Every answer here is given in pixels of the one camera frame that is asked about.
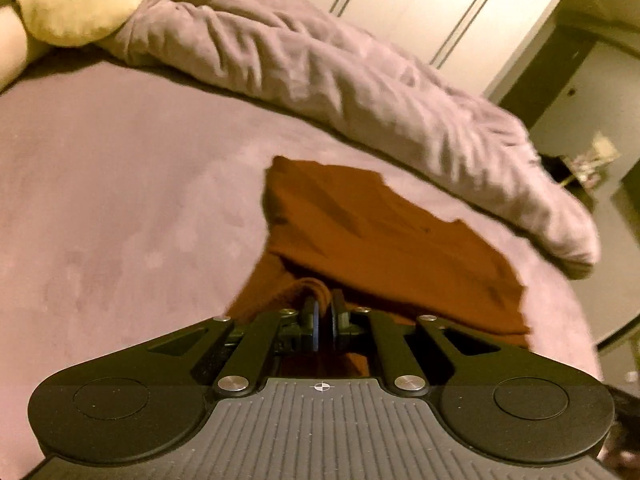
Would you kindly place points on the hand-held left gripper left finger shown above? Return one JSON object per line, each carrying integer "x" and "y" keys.
{"x": 312, "y": 322}

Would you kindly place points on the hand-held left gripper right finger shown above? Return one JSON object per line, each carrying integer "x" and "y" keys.
{"x": 334, "y": 322}

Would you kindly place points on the pink long plush pillow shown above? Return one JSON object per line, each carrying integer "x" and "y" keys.
{"x": 12, "y": 45}

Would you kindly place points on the white wardrobe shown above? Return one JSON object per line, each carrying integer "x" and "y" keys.
{"x": 425, "y": 5}

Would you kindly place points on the purple duvet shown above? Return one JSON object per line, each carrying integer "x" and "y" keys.
{"x": 310, "y": 65}

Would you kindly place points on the brown knit cardigan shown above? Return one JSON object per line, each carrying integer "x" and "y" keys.
{"x": 360, "y": 230}

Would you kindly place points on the dark door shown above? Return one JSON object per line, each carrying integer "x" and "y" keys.
{"x": 575, "y": 75}

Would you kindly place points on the yellow side table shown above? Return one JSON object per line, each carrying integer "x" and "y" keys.
{"x": 575, "y": 180}

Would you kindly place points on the cream round face plush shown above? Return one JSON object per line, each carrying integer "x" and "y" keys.
{"x": 80, "y": 0}

